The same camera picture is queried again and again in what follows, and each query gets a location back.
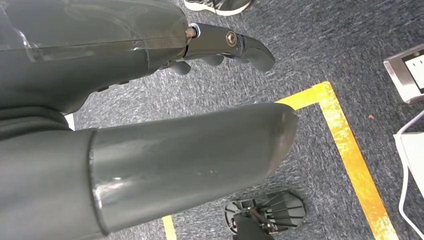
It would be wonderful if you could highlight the white cable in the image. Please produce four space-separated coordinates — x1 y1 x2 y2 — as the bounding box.
395 109 424 239

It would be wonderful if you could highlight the steel floor power socket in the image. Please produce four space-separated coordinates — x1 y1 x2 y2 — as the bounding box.
383 43 424 105

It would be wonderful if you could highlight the black caster foot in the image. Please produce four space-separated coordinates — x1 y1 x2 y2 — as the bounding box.
224 190 306 240

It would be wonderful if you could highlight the white power adapter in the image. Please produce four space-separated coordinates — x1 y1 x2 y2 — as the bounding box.
393 131 424 196

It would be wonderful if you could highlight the dark sneaker with white sole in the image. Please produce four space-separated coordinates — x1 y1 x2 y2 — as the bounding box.
183 0 253 17

